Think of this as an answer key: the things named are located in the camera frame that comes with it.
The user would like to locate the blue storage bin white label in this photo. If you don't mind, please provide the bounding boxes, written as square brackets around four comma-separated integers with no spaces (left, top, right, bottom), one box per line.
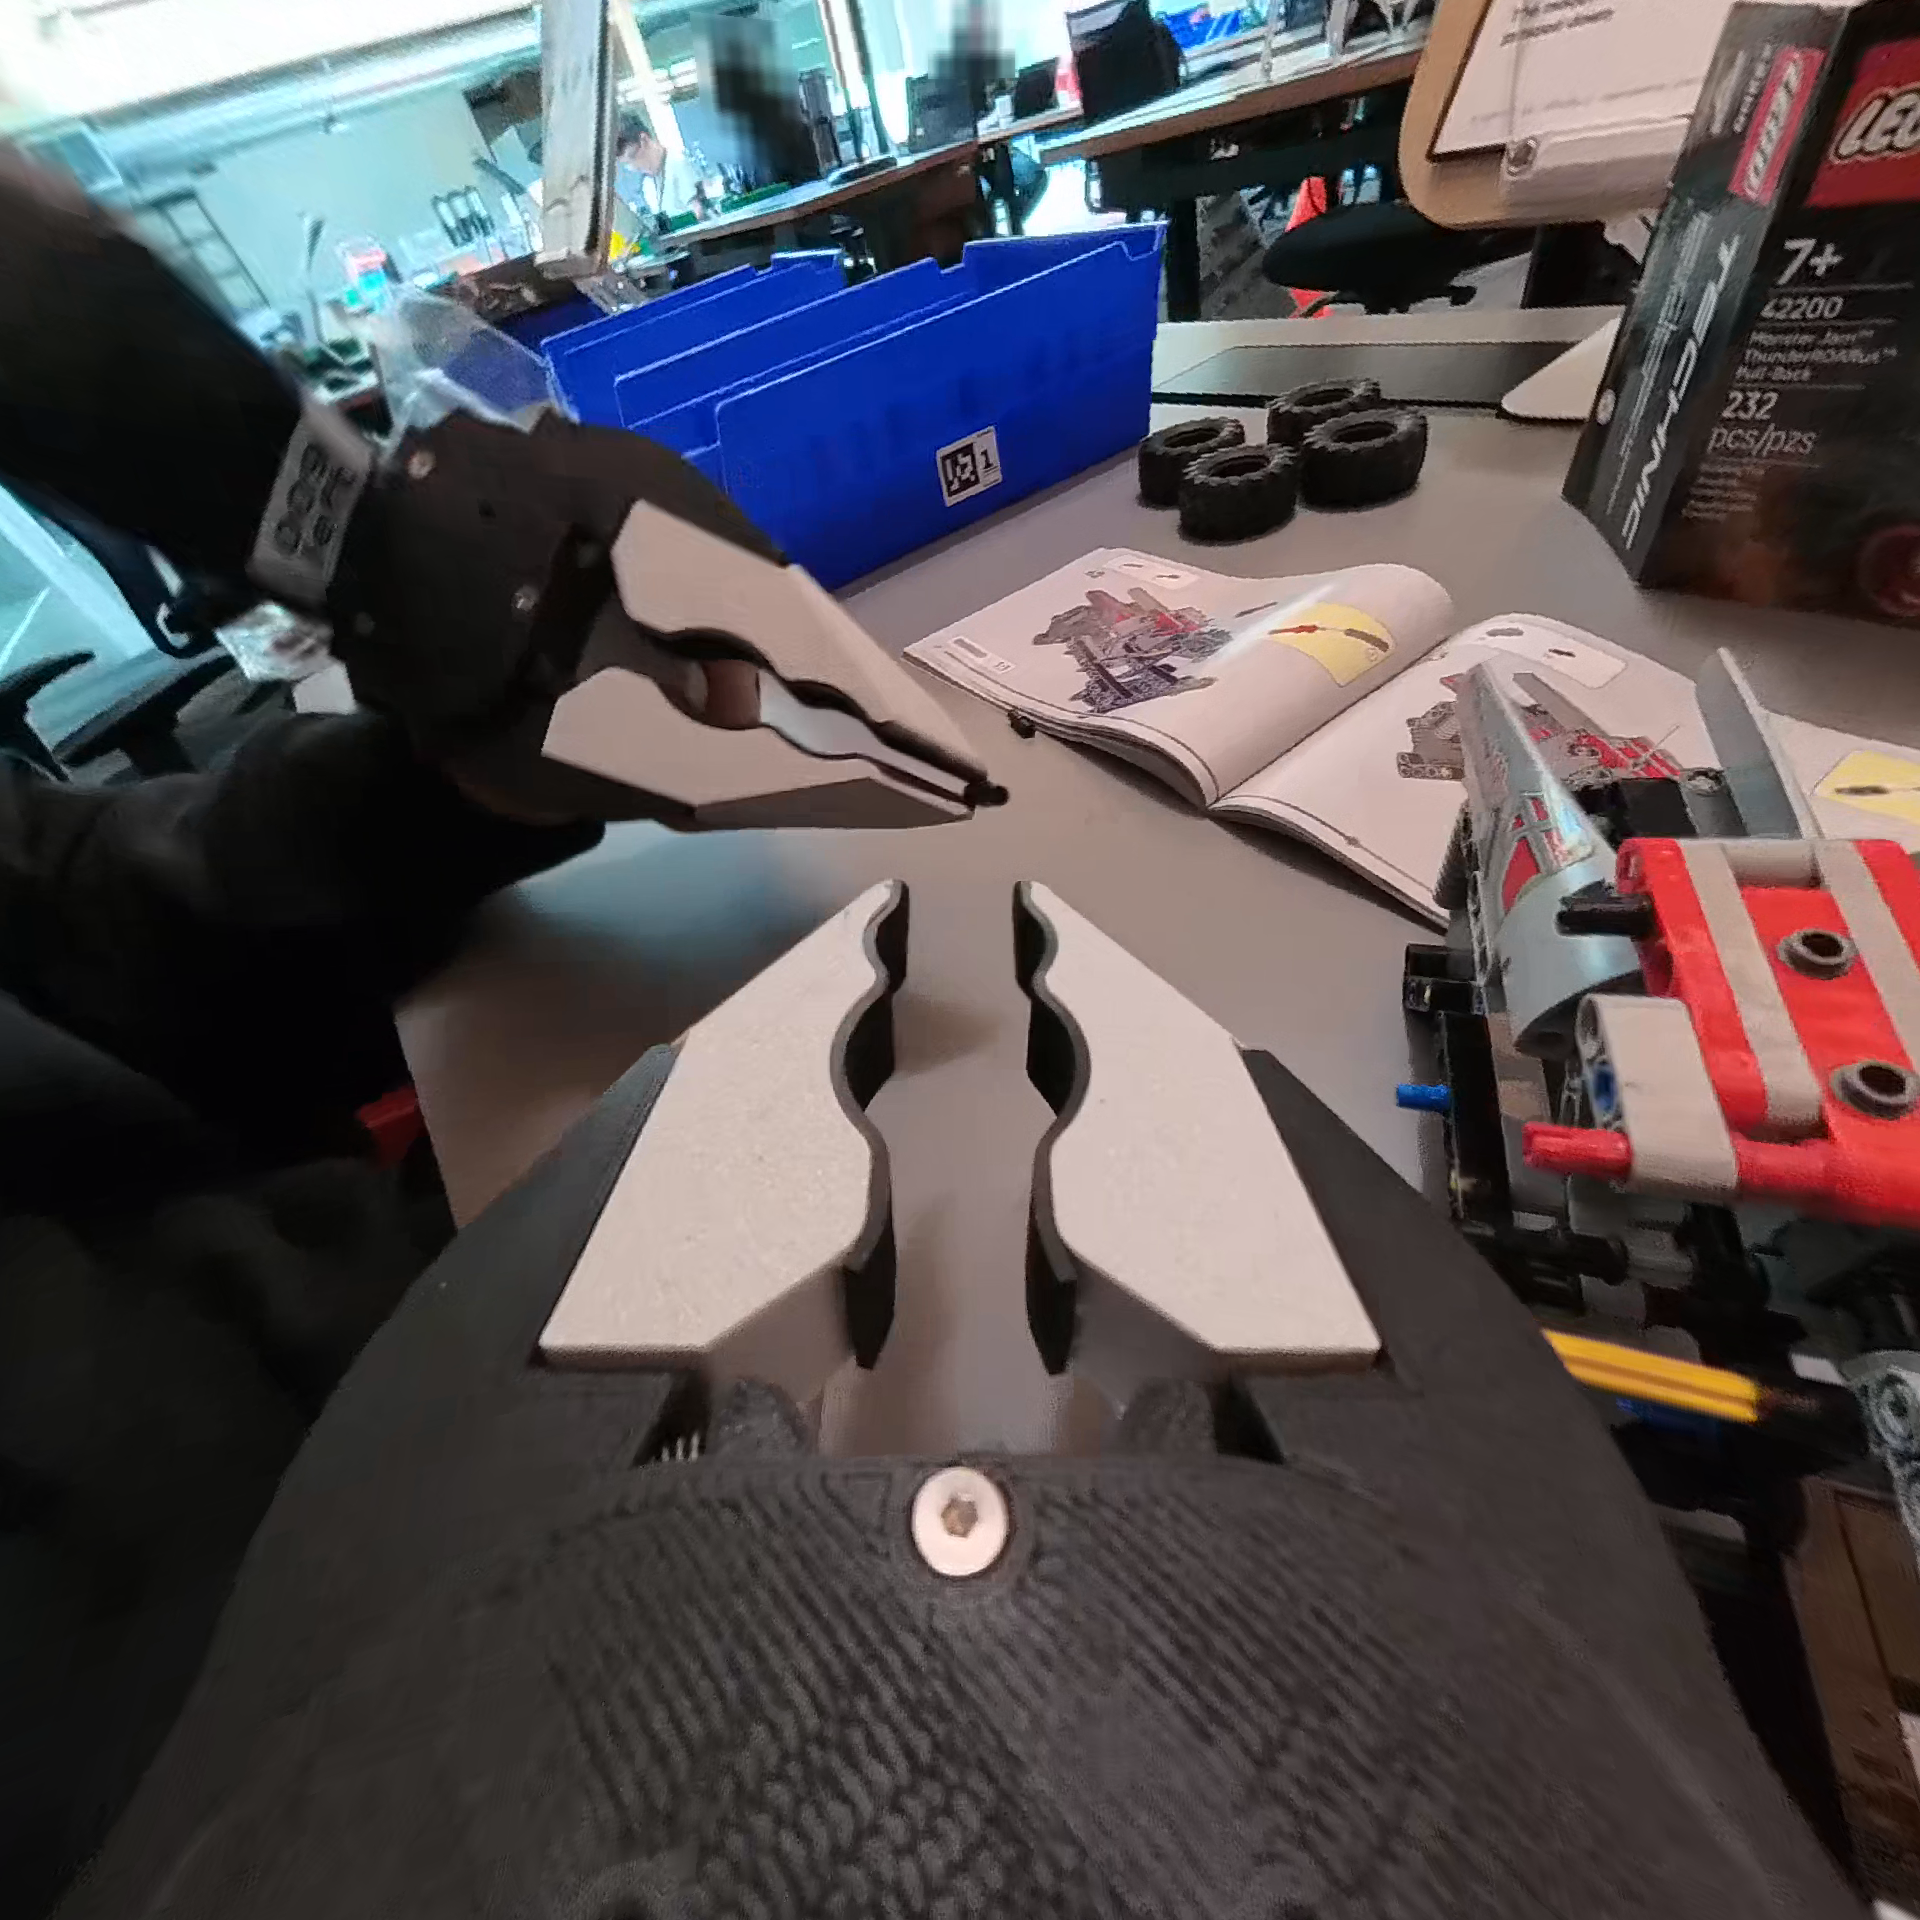
[718,222,1170,592]

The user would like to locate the black rubber toy tire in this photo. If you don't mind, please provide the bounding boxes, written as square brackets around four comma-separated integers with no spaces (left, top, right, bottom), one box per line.
[1302,409,1428,511]
[1267,379,1386,453]
[1177,442,1302,544]
[1137,418,1249,506]

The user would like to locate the wooden sign board with paper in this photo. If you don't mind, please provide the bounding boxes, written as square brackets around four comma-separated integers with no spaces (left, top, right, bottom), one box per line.
[1399,0,1752,231]

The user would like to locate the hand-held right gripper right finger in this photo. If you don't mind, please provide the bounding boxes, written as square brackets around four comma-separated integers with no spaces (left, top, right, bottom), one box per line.
[1013,879,1386,1377]

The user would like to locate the open building instruction booklet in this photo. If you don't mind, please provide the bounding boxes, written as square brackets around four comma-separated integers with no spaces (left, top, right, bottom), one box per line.
[905,548,1920,927]

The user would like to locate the wooden desk black legs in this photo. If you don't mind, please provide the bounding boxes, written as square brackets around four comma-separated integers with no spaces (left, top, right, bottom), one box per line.
[1035,46,1430,324]

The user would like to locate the black toy set box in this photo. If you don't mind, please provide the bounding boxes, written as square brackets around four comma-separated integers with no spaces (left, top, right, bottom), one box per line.
[1564,0,1920,626]

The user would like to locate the red grey brick truck model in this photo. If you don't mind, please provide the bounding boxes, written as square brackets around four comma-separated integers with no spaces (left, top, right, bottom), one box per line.
[1403,652,1920,1483]

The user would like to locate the grey desk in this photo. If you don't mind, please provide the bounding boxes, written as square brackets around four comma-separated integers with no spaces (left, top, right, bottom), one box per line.
[394,315,1920,1465]

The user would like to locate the clear plastic bag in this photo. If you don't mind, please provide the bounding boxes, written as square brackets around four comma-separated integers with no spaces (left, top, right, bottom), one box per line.
[367,286,561,440]

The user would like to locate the blue plastic storage bin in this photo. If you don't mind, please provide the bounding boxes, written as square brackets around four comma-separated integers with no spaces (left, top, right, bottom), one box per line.
[540,253,850,431]
[612,253,978,453]

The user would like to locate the black chair with orange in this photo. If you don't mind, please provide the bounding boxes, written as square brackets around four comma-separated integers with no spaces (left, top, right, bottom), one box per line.
[1265,180,1520,321]

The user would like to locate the white stand foot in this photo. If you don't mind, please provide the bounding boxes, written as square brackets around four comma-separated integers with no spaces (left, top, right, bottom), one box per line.
[1501,308,1631,427]

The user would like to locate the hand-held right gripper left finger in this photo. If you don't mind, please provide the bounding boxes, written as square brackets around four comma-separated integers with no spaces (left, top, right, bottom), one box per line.
[537,879,914,1375]

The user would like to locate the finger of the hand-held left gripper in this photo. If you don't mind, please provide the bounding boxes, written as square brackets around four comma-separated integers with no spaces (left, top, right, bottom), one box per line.
[544,665,980,835]
[615,500,1005,795]

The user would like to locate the person's left forearm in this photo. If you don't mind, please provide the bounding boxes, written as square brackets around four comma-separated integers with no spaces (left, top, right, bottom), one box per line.
[0,705,610,1053]

